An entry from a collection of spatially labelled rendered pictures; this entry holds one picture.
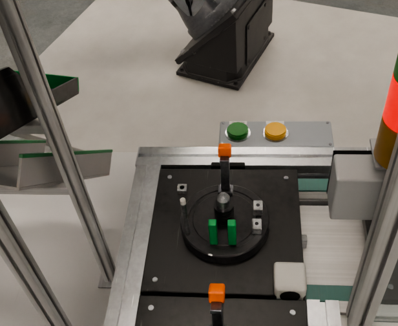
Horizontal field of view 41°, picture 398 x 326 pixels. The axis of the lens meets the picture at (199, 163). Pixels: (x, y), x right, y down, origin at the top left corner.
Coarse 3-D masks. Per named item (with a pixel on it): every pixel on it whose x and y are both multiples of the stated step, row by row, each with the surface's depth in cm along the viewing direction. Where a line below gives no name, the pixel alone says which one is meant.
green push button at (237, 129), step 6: (228, 126) 99; (234, 126) 99; (240, 126) 98; (246, 126) 98; (228, 132) 98; (234, 132) 98; (240, 132) 97; (246, 132) 98; (234, 138) 97; (240, 138) 97
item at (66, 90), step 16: (0, 80) 56; (16, 80) 59; (48, 80) 75; (64, 80) 74; (0, 96) 57; (16, 96) 60; (64, 96) 70; (0, 112) 57; (16, 112) 60; (32, 112) 63; (0, 128) 57; (16, 128) 60
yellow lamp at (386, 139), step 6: (384, 126) 49; (378, 132) 51; (384, 132) 49; (390, 132) 49; (378, 138) 51; (384, 138) 50; (390, 138) 49; (378, 144) 51; (384, 144) 50; (390, 144) 49; (378, 150) 52; (384, 150) 50; (390, 150) 50; (378, 156) 52; (384, 156) 51; (390, 156) 50; (378, 162) 52; (384, 162) 51
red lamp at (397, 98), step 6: (390, 84) 47; (396, 84) 45; (390, 90) 47; (396, 90) 46; (390, 96) 47; (396, 96) 46; (390, 102) 47; (396, 102) 46; (384, 108) 49; (390, 108) 47; (396, 108) 46; (384, 114) 49; (390, 114) 48; (396, 114) 47; (384, 120) 49; (390, 120) 48; (396, 120) 47; (390, 126) 48; (396, 126) 48; (396, 132) 48
